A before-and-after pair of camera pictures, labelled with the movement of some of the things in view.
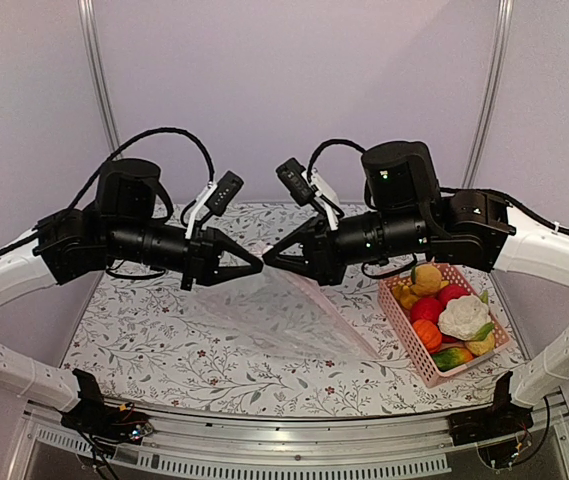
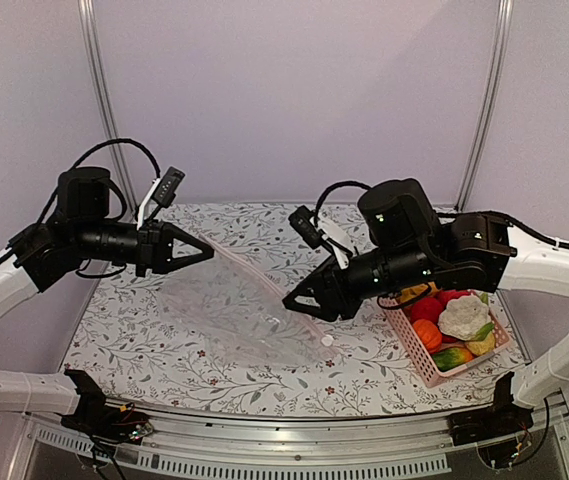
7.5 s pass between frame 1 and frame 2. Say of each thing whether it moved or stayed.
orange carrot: stayed
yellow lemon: stayed
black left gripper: moved
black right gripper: moved
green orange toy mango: stayed
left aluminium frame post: stayed
